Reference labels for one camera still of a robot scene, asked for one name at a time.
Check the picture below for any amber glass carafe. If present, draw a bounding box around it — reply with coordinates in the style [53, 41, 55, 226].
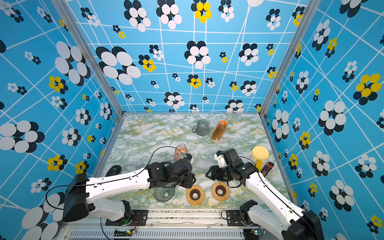
[174, 144, 188, 162]

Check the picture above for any wooden dripper ring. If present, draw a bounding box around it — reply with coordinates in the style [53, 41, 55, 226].
[185, 184, 205, 206]
[211, 181, 231, 202]

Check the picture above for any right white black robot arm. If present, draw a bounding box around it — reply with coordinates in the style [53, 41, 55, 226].
[206, 149, 324, 240]

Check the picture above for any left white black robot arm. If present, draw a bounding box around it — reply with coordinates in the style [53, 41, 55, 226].
[63, 154, 196, 223]

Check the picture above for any grey glass dripper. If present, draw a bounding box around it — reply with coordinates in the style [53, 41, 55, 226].
[154, 186, 175, 203]

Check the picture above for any grey glass carafe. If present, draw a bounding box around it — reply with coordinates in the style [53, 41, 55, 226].
[192, 120, 210, 136]

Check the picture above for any red black small tool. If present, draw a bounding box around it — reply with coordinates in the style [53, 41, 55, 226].
[262, 162, 274, 177]

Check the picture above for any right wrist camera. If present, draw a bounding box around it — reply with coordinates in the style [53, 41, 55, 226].
[214, 151, 227, 168]

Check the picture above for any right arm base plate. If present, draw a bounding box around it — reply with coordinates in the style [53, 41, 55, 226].
[225, 210, 249, 227]

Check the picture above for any aluminium front rail frame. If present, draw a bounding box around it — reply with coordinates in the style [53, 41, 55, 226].
[56, 209, 276, 240]

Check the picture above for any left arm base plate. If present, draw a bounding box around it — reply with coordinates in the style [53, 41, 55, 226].
[105, 210, 148, 227]

